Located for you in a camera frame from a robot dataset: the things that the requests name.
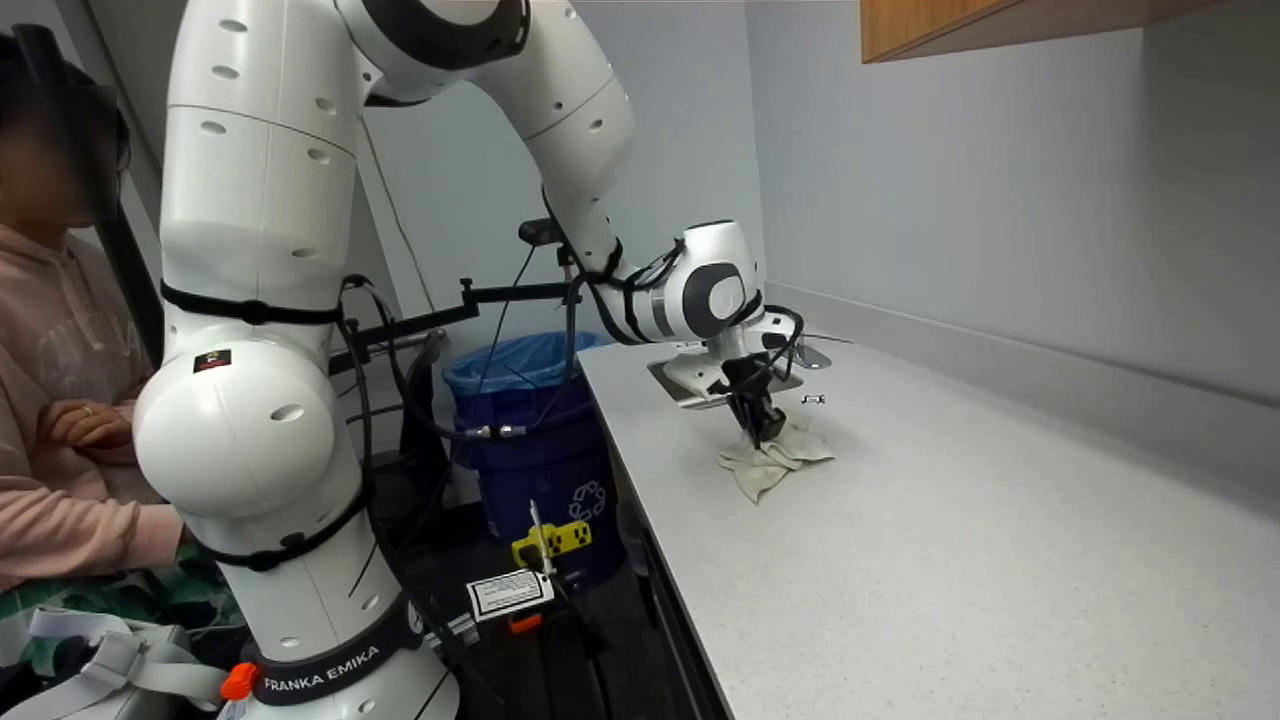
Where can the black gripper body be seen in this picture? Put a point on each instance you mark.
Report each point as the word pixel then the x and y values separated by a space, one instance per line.
pixel 745 386

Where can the white cloth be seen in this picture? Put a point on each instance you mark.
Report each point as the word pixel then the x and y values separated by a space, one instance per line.
pixel 775 465

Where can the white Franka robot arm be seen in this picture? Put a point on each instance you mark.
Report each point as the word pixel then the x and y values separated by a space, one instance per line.
pixel 252 425

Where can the stainless steel sink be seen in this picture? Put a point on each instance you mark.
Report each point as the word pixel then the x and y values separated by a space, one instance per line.
pixel 682 378

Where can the chrome faucet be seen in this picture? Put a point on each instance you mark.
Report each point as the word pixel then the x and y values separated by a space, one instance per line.
pixel 812 353

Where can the blue recycling bin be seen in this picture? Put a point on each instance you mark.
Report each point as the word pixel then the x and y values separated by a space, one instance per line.
pixel 544 482

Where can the blue plastic bin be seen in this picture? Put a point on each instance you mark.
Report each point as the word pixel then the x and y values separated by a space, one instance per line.
pixel 523 365

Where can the yellow clamp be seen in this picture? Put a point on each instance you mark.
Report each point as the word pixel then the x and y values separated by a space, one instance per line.
pixel 550 540

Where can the white label tag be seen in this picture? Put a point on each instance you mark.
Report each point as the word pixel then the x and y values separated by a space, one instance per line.
pixel 511 593

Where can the orange base button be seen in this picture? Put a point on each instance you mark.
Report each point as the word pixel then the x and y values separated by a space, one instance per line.
pixel 239 680

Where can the green patterned fabric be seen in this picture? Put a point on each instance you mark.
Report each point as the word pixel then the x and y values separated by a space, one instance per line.
pixel 132 603

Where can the person in pink sweater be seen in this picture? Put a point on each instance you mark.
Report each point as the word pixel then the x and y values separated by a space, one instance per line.
pixel 53 492

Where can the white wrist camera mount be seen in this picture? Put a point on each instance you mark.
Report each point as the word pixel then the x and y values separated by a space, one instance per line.
pixel 786 341

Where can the black stand post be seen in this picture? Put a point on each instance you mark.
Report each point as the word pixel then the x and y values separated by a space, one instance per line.
pixel 426 443

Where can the wooden wall cabinet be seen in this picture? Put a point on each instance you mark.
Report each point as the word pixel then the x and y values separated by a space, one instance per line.
pixel 932 24

